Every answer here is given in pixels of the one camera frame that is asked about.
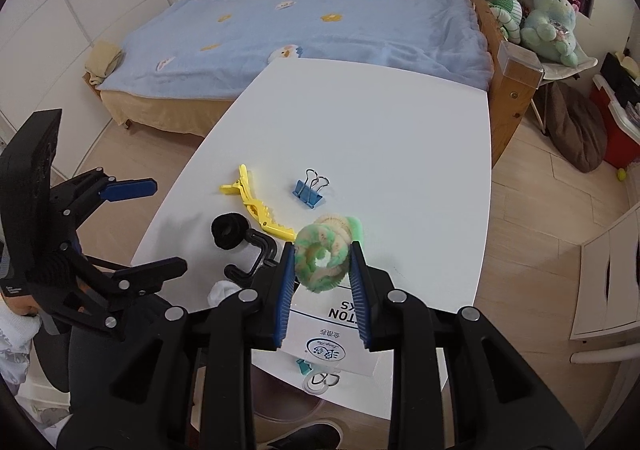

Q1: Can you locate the white chair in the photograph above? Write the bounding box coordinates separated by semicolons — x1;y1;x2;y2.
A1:
530;0;598;133

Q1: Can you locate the round brown bin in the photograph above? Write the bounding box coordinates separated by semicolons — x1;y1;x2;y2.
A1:
250;365;341;431

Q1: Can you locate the green dragon plush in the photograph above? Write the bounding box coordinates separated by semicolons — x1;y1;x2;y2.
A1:
482;0;531;43

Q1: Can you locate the brown cushion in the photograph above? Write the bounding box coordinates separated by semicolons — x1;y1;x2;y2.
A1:
547;80;608;174

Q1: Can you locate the white crumpled tissue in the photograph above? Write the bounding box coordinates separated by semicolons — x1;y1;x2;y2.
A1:
207;280;241;308

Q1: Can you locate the beige folded cloth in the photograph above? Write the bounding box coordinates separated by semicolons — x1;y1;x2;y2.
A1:
84;40;123;83

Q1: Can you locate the blue binder clip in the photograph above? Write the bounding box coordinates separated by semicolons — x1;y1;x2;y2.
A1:
292;169;331;209

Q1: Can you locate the beige bed skirt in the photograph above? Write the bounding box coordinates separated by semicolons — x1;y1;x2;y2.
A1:
97;89;241;138

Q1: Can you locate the black scrunchie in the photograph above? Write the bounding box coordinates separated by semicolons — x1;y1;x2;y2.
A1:
211;212;251;251

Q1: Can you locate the white drawer unit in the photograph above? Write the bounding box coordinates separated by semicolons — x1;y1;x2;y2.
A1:
570;202;640;366

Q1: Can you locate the blue printed blanket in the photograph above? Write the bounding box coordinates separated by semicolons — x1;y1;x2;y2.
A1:
95;0;501;93

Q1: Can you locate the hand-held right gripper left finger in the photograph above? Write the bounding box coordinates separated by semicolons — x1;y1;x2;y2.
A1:
57;242;296;450

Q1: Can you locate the black screw clamp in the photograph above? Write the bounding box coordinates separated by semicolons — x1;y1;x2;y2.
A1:
223;229;281;283

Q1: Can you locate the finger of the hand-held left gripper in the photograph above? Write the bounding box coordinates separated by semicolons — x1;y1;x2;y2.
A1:
50;169;157;246
30;240;188;341

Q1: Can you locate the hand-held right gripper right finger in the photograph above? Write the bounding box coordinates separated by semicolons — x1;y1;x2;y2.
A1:
350;240;586;450

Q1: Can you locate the wooden bed frame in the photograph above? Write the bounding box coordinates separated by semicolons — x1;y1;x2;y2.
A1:
460;0;545;170

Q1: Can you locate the red storage box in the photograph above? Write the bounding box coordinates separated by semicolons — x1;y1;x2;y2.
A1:
587;75;640;168

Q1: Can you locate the white plastic ring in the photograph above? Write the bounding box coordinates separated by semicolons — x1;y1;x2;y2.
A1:
301;370;341;393

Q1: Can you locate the yellow hair clip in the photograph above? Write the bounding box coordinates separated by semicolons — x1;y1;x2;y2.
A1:
220;164;297;240

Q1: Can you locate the pale green dinosaur plush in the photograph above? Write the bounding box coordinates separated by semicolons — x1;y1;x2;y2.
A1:
520;0;583;67

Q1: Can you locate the white printed package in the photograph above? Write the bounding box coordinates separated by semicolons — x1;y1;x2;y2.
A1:
280;290;396;378

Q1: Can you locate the person's left forearm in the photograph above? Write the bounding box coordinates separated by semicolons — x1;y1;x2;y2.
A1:
0;302;43;381

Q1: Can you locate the green fluffy scrunchie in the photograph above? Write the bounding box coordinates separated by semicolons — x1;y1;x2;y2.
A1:
294;212;366;292

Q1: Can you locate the black bag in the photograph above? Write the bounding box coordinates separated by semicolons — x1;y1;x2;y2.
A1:
600;51;640;106

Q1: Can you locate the black shoe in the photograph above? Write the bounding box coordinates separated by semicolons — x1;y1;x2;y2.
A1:
270;422;343;450

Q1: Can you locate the clear plastic box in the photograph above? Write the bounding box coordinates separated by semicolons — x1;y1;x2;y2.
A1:
497;39;543;78

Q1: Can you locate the white wardrobe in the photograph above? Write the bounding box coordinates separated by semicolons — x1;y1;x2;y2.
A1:
0;0;166;131

